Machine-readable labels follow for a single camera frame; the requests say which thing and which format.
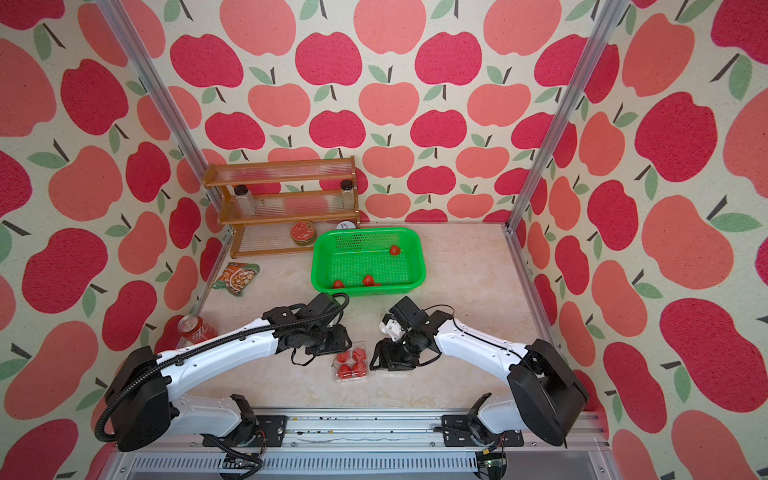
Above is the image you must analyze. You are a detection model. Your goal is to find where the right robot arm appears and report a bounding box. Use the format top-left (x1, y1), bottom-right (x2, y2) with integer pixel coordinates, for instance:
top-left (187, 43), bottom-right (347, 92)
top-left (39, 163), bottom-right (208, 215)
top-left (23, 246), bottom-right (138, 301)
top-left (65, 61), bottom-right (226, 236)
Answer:
top-left (369, 304), bottom-right (589, 447)

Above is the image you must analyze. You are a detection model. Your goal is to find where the aluminium corner post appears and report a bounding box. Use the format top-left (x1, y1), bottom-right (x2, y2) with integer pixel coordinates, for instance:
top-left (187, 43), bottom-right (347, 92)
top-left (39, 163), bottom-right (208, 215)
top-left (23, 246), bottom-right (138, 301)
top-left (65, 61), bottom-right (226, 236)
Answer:
top-left (504, 0), bottom-right (630, 237)
top-left (96, 0), bottom-right (223, 213)

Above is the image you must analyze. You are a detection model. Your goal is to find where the soup mix packet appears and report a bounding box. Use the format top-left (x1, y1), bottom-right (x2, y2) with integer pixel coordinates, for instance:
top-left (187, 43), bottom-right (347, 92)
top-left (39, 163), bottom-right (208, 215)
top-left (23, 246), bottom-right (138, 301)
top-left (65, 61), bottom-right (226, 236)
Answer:
top-left (212, 262), bottom-right (260, 297)

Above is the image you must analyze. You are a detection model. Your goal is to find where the red gold round tin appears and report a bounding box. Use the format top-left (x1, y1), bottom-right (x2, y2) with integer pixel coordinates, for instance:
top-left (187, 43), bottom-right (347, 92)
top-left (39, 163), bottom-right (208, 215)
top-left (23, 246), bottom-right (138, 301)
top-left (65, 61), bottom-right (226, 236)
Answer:
top-left (289, 220), bottom-right (317, 246)

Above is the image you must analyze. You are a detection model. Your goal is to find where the spice jar on shelf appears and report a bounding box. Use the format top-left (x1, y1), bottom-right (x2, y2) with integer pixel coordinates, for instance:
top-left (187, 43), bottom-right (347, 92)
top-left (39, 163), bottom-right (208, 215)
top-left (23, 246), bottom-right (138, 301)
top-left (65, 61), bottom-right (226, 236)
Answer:
top-left (340, 179), bottom-right (355, 211)

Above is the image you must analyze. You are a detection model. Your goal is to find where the red soda can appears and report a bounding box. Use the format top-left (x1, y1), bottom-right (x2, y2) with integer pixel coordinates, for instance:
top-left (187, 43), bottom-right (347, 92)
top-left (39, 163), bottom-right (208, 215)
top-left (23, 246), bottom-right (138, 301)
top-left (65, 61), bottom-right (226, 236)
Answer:
top-left (176, 314), bottom-right (218, 344)

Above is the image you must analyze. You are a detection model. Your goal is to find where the clear clamshell container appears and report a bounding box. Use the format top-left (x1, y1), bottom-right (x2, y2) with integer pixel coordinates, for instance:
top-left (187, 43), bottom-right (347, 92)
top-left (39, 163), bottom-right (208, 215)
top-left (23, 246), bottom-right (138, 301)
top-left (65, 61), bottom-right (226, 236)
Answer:
top-left (332, 342), bottom-right (369, 382)

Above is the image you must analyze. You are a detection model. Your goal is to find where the right aluminium corner post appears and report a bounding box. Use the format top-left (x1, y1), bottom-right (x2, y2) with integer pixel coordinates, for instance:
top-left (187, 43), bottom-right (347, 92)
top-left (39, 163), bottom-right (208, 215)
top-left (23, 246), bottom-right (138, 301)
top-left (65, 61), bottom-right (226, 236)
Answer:
top-left (504, 0), bottom-right (630, 237)

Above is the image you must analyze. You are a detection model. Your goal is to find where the green plastic basket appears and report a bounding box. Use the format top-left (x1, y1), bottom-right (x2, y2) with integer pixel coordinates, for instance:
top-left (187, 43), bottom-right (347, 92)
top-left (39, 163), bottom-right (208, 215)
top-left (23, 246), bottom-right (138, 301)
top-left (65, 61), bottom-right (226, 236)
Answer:
top-left (310, 227), bottom-right (427, 297)

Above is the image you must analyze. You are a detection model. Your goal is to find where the wooden shelf rack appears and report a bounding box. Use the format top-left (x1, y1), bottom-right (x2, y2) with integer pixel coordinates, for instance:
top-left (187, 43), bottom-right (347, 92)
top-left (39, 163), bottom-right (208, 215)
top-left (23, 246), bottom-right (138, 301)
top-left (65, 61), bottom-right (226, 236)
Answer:
top-left (203, 157), bottom-right (361, 259)

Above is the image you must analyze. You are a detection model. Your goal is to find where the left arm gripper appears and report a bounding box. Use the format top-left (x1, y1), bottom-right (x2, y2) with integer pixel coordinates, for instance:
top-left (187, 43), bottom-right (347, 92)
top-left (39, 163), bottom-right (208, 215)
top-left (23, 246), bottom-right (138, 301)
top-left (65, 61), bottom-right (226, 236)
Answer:
top-left (307, 323), bottom-right (358, 355)

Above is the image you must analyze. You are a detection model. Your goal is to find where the left aluminium corner post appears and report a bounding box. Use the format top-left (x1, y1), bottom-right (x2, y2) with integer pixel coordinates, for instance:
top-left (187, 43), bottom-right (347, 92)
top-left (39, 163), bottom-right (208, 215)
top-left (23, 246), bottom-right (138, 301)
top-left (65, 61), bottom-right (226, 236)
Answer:
top-left (96, 0), bottom-right (223, 213)

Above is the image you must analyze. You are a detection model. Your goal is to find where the left spice jar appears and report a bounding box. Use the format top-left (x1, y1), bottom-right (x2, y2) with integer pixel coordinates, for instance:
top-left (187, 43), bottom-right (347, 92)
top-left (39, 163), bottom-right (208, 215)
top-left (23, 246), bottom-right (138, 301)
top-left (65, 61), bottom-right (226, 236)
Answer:
top-left (233, 185), bottom-right (257, 218)

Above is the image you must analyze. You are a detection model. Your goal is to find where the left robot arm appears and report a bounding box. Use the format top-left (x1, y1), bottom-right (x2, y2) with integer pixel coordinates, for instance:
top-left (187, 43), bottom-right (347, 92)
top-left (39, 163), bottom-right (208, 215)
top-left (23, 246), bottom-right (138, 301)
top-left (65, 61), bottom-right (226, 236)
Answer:
top-left (93, 293), bottom-right (352, 452)

